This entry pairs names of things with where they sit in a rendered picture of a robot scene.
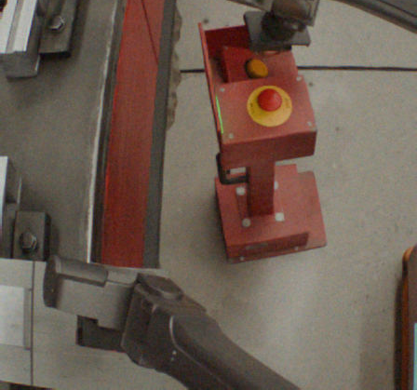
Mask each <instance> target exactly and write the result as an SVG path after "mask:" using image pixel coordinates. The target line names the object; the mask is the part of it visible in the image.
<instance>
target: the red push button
mask: <svg viewBox="0 0 417 390"><path fill-rule="evenodd" d="M257 103H258V105H259V106H260V107H261V108H262V109H264V110H265V112H269V113H270V112H274V111H276V110H278V109H279V108H280V106H281V104H282V97H281V95H280V94H279V93H278V92H277V90H275V89H273V88H266V89H264V90H262V91H261V92H260V93H259V95H258V97H257Z"/></svg>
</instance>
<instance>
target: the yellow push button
mask: <svg viewBox="0 0 417 390"><path fill-rule="evenodd" d="M247 72H248V74H250V76H251V77H253V78H254V79H260V78H265V77H266V76H267V74H268V70H267V67H266V66H265V64H264V63H263V62H261V61H259V60H257V59H252V60H251V61H249V62H248V64H247Z"/></svg>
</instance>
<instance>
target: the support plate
mask: <svg viewBox="0 0 417 390"><path fill-rule="evenodd" d="M46 264H47V262H35V268H34V273H35V277H34V314H33V316H34V323H33V324H34V330H33V333H34V337H33V341H34V345H33V349H34V351H33V356H34V359H33V363H34V366H33V370H34V373H33V377H34V380H33V383H34V385H30V383H31V379H30V377H31V373H30V370H31V366H30V364H31V359H30V356H31V352H30V350H25V347H19V346H14V345H9V344H1V343H0V381H5V382H7V383H19V384H27V385H29V386H36V387H45V388H50V389H55V390H166V386H167V374H165V373H162V372H157V371H156V370H155V369H147V368H144V367H141V366H139V365H137V364H135V363H133V362H131V360H130V359H129V357H128V355H127V353H125V354H123V353H115V352H108V351H106V350H98V349H91V348H88V347H81V346H76V345H75V331H76V330H77V326H76V321H77V315H76V314H70V313H65V312H62V311H61V310H58V309H55V308H48V307H46V306H45V304H44V302H43V282H44V273H45V270H46ZM32 265H33V262H30V261H16V260H14V259H0V285H3V286H4V287H15V288H23V285H24V286H26V287H27V288H28V289H31V288H32V273H33V268H32ZM145 270H148V271H152V272H154V273H156V274H157V275H158V276H163V277H169V273H170V271H169V269H145ZM31 297H32V292H31V291H29V306H28V307H29V314H28V317H29V322H28V325H29V329H28V333H29V337H28V342H29V344H28V348H31V345H30V342H31V336H30V335H31V329H30V327H31V304H32V302H31Z"/></svg>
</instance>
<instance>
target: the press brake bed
mask: <svg viewBox="0 0 417 390"><path fill-rule="evenodd" d="M175 11H176V0H122V6H121V9H120V17H119V26H118V27H117V38H116V44H115V48H114V63H113V69H112V80H111V86H110V91H109V103H108V114H107V115H106V126H105V137H104V149H103V160H102V173H101V195H100V206H99V218H98V230H97V253H96V263H101V264H107V265H110V266H113V267H127V268H140V269H159V260H160V253H159V242H160V226H161V208H162V192H163V174H164V156H165V140H166V135H167V122H168V86H169V75H170V71H171V55H172V41H173V32H174V24H175Z"/></svg>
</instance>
